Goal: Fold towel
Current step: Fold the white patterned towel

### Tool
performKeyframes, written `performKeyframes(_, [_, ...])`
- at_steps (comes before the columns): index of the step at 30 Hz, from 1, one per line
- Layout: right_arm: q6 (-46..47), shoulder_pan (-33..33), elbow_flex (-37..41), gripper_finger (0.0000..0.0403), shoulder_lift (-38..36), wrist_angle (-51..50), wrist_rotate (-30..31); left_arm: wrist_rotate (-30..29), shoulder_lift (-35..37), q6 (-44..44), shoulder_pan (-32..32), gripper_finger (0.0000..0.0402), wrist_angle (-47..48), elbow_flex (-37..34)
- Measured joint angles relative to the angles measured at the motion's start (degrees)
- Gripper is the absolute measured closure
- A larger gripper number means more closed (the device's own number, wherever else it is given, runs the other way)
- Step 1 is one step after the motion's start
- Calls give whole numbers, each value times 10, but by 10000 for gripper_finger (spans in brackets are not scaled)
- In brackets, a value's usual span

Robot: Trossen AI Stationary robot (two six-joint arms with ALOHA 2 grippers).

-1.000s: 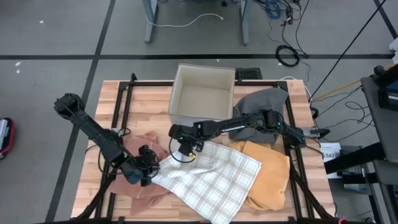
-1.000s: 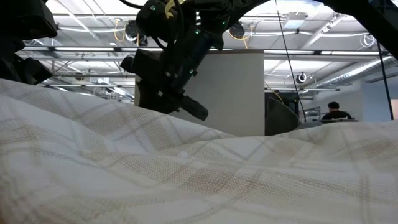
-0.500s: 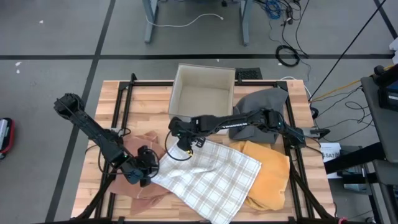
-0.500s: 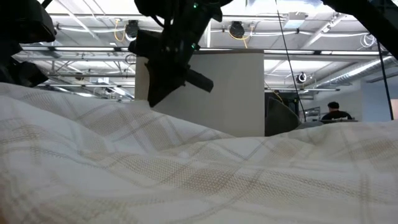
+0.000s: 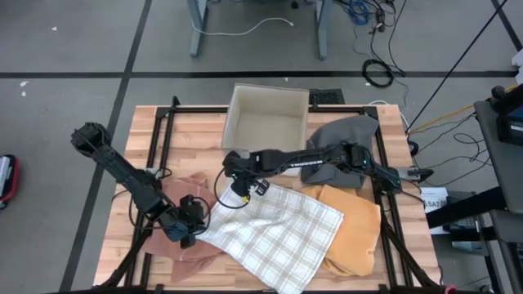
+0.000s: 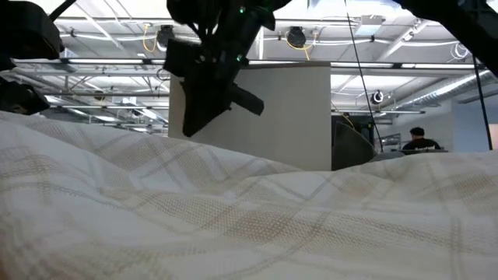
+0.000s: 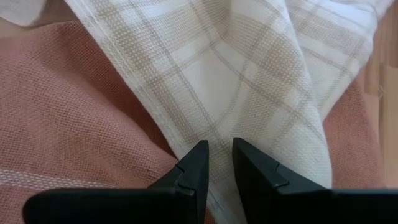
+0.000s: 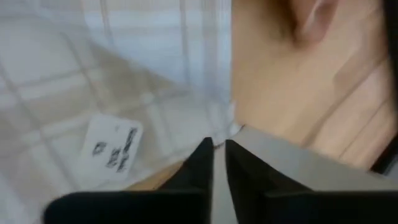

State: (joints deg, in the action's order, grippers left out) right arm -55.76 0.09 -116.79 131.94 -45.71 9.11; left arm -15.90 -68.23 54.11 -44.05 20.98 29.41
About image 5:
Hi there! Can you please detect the pink striped towel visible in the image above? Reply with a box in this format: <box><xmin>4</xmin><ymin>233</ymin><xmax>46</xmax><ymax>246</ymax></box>
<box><xmin>142</xmin><ymin>171</ymin><xmax>225</xmax><ymax>283</ymax></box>

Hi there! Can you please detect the white plaid kitchen towel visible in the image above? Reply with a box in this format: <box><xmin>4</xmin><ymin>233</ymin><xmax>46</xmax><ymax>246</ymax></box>
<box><xmin>195</xmin><ymin>179</ymin><xmax>345</xmax><ymax>294</ymax></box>

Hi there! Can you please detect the dark grey towel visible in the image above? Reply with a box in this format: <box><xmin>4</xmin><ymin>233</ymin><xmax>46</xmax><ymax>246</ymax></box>
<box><xmin>300</xmin><ymin>114</ymin><xmax>380</xmax><ymax>189</ymax></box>

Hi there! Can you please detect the mustard yellow towel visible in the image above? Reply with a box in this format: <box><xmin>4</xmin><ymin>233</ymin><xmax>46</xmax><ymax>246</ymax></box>
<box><xmin>300</xmin><ymin>184</ymin><xmax>383</xmax><ymax>278</ymax></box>

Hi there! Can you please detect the beige fabric storage box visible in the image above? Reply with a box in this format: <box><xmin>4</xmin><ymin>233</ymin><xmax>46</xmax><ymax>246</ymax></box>
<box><xmin>220</xmin><ymin>82</ymin><xmax>311</xmax><ymax>177</ymax></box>

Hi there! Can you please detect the black perforated floor plate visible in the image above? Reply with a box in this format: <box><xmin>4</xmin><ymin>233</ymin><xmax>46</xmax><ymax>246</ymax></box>
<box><xmin>309</xmin><ymin>88</ymin><xmax>346</xmax><ymax>106</ymax></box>

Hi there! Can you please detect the grey desk leg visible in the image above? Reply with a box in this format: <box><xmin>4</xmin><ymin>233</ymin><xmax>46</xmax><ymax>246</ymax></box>
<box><xmin>313</xmin><ymin>0</ymin><xmax>330</xmax><ymax>60</ymax></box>
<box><xmin>186</xmin><ymin>0</ymin><xmax>209</xmax><ymax>58</ymax></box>

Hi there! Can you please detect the red and black bag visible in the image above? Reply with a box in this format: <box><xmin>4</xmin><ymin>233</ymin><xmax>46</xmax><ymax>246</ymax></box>
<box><xmin>0</xmin><ymin>154</ymin><xmax>20</xmax><ymax>210</ymax></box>

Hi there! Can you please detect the white printed paper box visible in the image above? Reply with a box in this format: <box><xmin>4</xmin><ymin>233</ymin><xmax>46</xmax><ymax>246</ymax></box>
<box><xmin>418</xmin><ymin>186</ymin><xmax>449</xmax><ymax>236</ymax></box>

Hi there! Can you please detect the black side desk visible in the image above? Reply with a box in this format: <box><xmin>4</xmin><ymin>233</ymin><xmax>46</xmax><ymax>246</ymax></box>
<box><xmin>424</xmin><ymin>100</ymin><xmax>523</xmax><ymax>294</ymax></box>

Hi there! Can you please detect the long thin black pole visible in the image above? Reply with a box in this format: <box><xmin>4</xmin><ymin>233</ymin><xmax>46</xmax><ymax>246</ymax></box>
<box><xmin>406</xmin><ymin>0</ymin><xmax>508</xmax><ymax>131</ymax></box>

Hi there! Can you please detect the black electronics case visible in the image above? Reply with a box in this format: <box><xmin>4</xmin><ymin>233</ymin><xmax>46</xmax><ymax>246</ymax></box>
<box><xmin>489</xmin><ymin>83</ymin><xmax>523</xmax><ymax>146</ymax></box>

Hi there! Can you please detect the white crumpled sheet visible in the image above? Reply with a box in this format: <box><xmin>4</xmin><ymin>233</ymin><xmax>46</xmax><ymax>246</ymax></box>
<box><xmin>510</xmin><ymin>48</ymin><xmax>523</xmax><ymax>85</ymax></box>

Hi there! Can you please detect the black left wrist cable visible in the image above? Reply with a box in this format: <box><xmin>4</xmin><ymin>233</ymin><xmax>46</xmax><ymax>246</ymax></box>
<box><xmin>191</xmin><ymin>196</ymin><xmax>212</xmax><ymax>237</ymax></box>

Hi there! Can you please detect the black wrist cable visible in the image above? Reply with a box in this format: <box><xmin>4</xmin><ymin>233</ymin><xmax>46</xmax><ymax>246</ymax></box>
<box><xmin>213</xmin><ymin>167</ymin><xmax>251</xmax><ymax>210</ymax></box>
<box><xmin>191</xmin><ymin>196</ymin><xmax>212</xmax><ymax>237</ymax></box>

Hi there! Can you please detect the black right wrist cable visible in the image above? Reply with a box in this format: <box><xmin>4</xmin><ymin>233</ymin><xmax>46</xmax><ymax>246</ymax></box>
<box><xmin>213</xmin><ymin>167</ymin><xmax>251</xmax><ymax>210</ymax></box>

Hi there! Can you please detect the white floor cable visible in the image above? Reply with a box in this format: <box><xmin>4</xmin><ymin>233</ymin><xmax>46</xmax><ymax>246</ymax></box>
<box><xmin>190</xmin><ymin>16</ymin><xmax>295</xmax><ymax>38</ymax></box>

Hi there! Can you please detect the coiled black cable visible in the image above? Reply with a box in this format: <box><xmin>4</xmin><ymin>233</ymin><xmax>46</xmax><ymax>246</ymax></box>
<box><xmin>361</xmin><ymin>59</ymin><xmax>396</xmax><ymax>89</ymax></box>

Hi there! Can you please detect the blue cable bundle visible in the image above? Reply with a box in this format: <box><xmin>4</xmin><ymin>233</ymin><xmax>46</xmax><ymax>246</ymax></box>
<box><xmin>346</xmin><ymin>0</ymin><xmax>371</xmax><ymax>25</ymax></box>

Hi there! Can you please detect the black floor cable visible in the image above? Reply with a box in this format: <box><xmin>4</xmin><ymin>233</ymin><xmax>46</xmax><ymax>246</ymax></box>
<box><xmin>353</xmin><ymin>0</ymin><xmax>409</xmax><ymax>78</ymax></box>

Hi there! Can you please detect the yellow cable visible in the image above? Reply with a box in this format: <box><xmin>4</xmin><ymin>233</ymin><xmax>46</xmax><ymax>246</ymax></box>
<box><xmin>408</xmin><ymin>84</ymin><xmax>519</xmax><ymax>134</ymax></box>

